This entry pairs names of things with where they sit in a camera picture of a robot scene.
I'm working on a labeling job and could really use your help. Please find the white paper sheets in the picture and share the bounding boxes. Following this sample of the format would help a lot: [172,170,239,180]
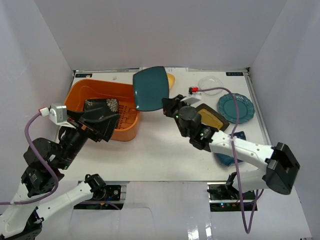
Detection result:
[138,66,188,75]

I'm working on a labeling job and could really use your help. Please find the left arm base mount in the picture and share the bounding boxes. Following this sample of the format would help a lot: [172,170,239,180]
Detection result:
[73,184,127,210]

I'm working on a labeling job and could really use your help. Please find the black floral square plate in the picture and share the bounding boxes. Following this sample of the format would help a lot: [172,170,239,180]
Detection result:
[83,98,119,119]

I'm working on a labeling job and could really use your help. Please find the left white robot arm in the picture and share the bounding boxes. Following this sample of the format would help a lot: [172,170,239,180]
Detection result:
[0,105,121,240]

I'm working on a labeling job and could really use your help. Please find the teal square plate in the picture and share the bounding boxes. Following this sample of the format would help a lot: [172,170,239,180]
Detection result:
[132,66,169,112]

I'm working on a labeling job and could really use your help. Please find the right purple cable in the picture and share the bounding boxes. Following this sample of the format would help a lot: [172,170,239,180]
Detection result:
[198,86,264,234]

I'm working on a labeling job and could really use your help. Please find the orange plastic bin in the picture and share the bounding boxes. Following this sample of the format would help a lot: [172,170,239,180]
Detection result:
[64,78,141,142]

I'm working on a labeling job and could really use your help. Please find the clear glass plate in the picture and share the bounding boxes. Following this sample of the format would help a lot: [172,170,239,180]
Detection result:
[198,76,224,96]

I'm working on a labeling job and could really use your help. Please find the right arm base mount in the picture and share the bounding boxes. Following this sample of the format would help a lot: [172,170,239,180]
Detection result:
[207,182,256,212]

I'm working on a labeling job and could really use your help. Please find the yellow panda square dish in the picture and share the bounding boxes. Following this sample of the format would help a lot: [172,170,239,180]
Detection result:
[166,73,176,90]

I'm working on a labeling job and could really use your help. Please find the yellow and black square plate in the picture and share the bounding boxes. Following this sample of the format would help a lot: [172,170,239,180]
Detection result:
[195,103,230,132]

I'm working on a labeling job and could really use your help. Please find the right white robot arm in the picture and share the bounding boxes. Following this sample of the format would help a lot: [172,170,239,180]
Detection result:
[161,94,301,200]

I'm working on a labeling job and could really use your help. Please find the dark blue shell plate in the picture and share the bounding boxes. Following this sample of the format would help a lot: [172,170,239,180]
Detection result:
[214,131,247,167]

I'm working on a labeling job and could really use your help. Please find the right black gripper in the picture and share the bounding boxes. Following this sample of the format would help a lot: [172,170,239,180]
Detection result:
[162,95,192,138]

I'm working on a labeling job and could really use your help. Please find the teal scalloped round plate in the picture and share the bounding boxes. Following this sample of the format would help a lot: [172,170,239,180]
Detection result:
[217,93,255,124]

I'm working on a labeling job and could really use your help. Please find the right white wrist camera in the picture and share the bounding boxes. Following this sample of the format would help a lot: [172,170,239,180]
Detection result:
[180,87,202,105]

